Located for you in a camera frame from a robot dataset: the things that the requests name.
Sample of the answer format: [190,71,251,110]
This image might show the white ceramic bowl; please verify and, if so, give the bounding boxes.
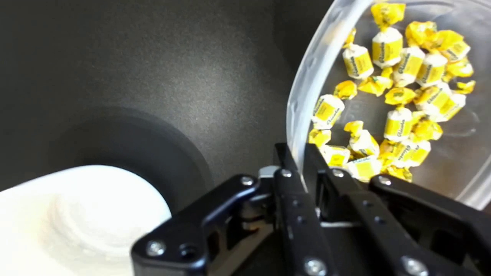
[0,163,173,276]

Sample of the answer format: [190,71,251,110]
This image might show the clear plastic candy container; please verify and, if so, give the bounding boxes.
[283,0,491,212]

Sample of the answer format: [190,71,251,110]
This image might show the yellow wrapped candy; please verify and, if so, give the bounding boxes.
[342,120,382,159]
[332,78,360,103]
[391,44,426,87]
[415,52,449,89]
[317,144,352,170]
[355,74,394,98]
[385,164,415,184]
[345,155,385,184]
[412,81,467,124]
[309,94,346,130]
[389,140,432,170]
[411,117,444,144]
[340,43,375,83]
[444,57,475,81]
[382,106,415,144]
[383,86,418,107]
[369,26,405,69]
[434,29,472,64]
[306,127,332,149]

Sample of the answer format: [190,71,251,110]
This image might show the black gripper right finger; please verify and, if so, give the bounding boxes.
[314,167,491,276]

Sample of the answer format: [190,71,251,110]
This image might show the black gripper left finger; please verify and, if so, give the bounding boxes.
[130,141,336,276]

